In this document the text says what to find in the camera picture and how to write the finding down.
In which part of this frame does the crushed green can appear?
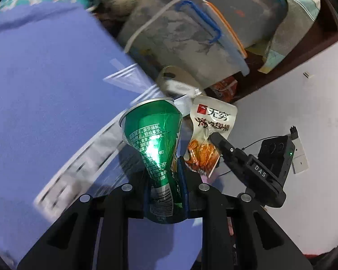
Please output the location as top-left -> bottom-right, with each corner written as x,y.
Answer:
121,97 -> 184,225

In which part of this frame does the grey plastic storage box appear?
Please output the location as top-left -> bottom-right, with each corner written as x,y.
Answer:
186,0 -> 288,48

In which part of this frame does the white snack packet red label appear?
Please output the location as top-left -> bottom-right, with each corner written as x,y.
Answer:
185,95 -> 239,178

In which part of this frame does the white cable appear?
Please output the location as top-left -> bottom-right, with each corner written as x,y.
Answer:
124,0 -> 212,53

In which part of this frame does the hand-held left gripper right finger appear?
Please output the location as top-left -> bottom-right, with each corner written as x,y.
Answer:
177,157 -> 313,270

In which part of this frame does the orange snack bag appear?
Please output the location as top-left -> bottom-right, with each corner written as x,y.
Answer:
211,77 -> 238,103

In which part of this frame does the beige teal patchwork cloth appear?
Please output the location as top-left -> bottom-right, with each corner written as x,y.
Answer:
259,0 -> 322,74

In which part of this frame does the clear plastic bottle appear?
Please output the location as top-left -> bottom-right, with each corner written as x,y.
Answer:
166,80 -> 202,96

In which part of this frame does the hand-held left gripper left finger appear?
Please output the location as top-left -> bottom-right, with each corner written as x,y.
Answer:
17,171 -> 150,270

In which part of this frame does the blue printed tablecloth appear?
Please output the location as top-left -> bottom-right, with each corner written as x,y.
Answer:
0,1 -> 203,270

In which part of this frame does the white rectangular device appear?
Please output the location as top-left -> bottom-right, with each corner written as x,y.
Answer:
290,126 -> 309,175

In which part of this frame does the clear storage box blue handle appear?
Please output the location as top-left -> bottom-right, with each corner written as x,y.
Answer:
117,0 -> 250,89

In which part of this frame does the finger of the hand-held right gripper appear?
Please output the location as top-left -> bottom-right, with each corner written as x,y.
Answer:
209,133 -> 249,173

